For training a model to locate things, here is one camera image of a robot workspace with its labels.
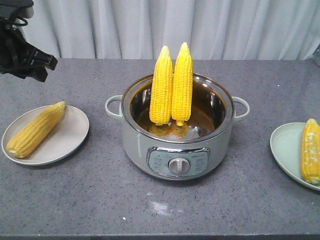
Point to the grey pleated curtain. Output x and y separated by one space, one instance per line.
213 29

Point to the green electric cooking pot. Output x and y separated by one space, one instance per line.
173 152

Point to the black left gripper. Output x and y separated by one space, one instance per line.
13 15

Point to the pale speckled corn cob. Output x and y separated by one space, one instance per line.
310 152

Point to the beige round plate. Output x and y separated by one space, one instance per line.
62 141

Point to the yellow corn cob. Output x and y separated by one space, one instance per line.
182 90
28 138
161 89

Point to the light green round plate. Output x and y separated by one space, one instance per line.
285 145

